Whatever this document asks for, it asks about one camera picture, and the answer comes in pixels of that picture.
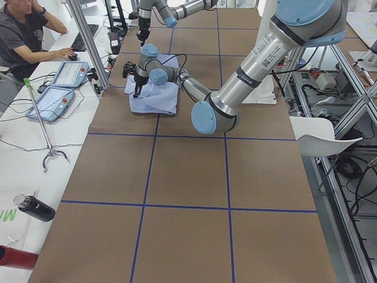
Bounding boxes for white plastic chair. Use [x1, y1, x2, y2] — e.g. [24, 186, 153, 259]
[289, 116, 362, 157]

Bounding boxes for black water bottle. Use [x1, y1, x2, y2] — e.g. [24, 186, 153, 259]
[13, 194, 55, 222]

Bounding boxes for black computer mouse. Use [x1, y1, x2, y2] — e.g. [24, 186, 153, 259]
[68, 54, 78, 61]

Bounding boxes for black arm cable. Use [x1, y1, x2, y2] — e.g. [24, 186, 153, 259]
[157, 52, 188, 77]

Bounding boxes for lower blue teach pendant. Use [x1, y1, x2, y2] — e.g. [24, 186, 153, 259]
[31, 87, 75, 122]

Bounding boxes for upper blue teach pendant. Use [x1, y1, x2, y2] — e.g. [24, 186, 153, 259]
[50, 61, 89, 88]

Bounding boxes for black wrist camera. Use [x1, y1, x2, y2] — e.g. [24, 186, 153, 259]
[122, 61, 137, 78]

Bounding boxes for black keyboard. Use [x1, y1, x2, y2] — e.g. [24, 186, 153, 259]
[70, 24, 100, 52]

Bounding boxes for red bottle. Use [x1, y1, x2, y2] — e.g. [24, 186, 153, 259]
[1, 245, 39, 270]

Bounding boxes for seated person grey shirt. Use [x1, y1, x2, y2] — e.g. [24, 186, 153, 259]
[1, 1, 75, 81]

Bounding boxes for metal reacher grabber tool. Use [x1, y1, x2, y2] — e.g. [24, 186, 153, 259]
[23, 77, 71, 173]

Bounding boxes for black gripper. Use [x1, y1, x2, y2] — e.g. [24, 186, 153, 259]
[136, 17, 150, 47]
[133, 73, 147, 98]

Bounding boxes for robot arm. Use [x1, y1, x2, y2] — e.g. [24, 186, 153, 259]
[133, 0, 348, 134]
[137, 0, 217, 47]

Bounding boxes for light blue striped shirt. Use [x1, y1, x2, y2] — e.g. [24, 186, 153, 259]
[124, 52, 180, 116]

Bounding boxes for blue teach pendant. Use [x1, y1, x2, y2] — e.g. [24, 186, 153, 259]
[50, 61, 89, 88]
[31, 87, 75, 122]

